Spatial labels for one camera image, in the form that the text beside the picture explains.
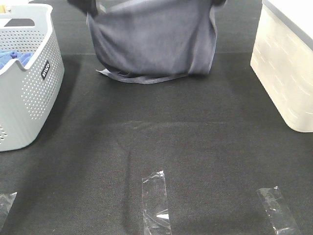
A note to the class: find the clear tape strip centre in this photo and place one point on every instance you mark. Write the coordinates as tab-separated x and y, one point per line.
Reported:
155	205

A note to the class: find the cream plastic storage bin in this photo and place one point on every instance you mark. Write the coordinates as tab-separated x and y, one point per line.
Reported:
282	59

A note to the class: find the clear tape strip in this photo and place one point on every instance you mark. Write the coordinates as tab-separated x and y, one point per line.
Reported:
6	202
278	212
155	205

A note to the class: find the wooden basket handle knob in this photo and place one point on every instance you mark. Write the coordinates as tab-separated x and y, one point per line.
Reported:
4	9

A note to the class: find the blue towel in basket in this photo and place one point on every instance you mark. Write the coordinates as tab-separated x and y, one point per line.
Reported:
6	56

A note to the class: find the grey perforated laundry basket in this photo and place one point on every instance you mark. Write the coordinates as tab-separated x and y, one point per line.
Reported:
28	93

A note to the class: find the clear tape strip right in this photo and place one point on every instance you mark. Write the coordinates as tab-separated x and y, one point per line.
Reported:
278	212

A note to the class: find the grey towel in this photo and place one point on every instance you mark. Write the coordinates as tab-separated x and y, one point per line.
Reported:
153	41

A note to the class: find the clear tape strip left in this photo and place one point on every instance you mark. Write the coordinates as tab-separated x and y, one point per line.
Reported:
6	202

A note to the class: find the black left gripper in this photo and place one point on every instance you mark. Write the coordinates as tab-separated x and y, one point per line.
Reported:
88	7

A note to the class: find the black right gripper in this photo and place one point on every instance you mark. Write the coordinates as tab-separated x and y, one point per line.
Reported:
218	3

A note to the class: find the black fabric table mat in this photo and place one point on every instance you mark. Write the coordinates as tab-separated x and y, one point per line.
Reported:
218	139

